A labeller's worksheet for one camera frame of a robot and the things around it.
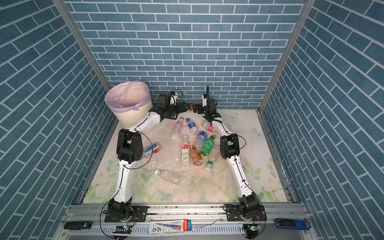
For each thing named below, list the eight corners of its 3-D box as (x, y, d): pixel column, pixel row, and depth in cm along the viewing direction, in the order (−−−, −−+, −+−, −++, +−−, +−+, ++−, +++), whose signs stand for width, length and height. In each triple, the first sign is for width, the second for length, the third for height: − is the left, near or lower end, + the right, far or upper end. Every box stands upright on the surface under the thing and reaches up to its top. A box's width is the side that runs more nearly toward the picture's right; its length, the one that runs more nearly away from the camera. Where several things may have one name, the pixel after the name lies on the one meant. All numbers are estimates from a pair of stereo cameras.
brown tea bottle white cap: (195, 167, 91) (195, 163, 87) (188, 146, 101) (188, 142, 96) (202, 164, 92) (203, 160, 88) (195, 144, 102) (195, 140, 98)
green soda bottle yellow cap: (198, 153, 96) (198, 150, 93) (208, 136, 105) (208, 133, 102) (207, 157, 94) (207, 154, 91) (216, 139, 103) (217, 136, 100)
